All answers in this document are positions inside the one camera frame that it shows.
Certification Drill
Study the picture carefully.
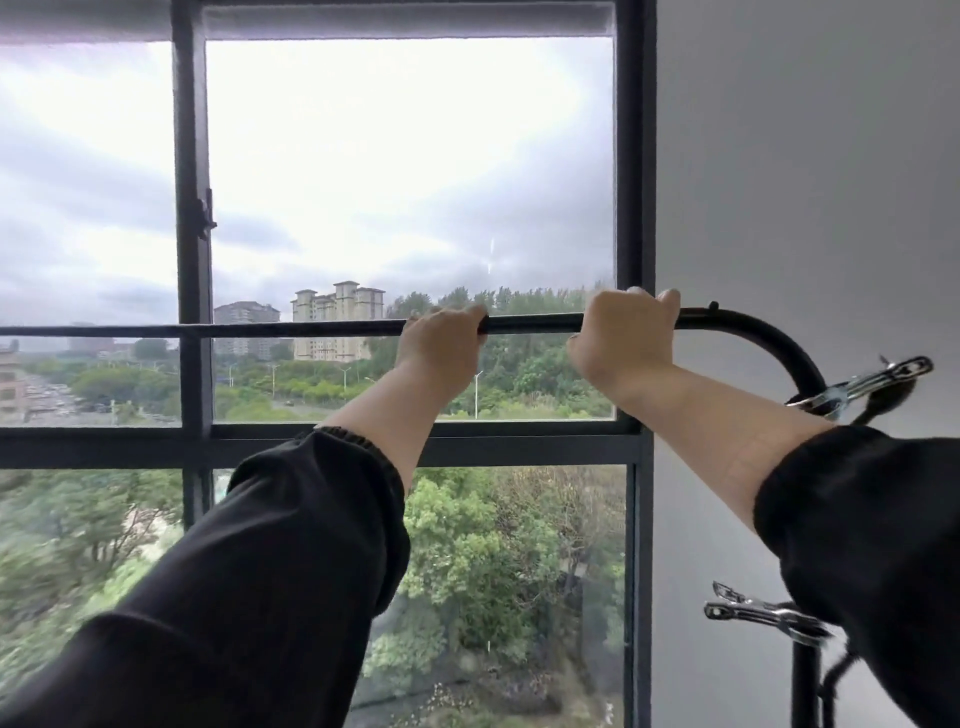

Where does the person's right hand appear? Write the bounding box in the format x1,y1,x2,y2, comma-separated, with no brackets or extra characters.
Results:
566,286,682,390

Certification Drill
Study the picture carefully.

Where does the person's left hand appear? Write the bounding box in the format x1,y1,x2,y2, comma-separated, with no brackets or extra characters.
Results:
393,303,489,400

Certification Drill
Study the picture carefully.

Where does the black metal clothes rack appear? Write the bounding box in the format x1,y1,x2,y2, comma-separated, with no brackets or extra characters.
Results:
0,302,860,728

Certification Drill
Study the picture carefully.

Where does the person's right forearm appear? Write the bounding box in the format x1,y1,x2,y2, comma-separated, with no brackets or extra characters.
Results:
600,363,960,728

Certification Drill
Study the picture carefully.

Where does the person's left forearm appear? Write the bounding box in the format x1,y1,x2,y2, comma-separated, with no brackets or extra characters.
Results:
0,365,466,728

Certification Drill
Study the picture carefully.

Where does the silver metal clothes clip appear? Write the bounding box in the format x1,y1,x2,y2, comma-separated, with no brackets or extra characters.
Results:
786,355,935,421
703,581,835,648

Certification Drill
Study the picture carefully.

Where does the grey roller blind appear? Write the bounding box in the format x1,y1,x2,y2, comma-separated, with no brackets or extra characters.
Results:
0,0,618,45

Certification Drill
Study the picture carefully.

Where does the black window frame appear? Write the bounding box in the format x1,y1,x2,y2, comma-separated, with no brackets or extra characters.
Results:
0,0,660,728

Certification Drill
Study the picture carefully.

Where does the black window latch handle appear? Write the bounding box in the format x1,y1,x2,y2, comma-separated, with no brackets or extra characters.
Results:
193,187,219,243

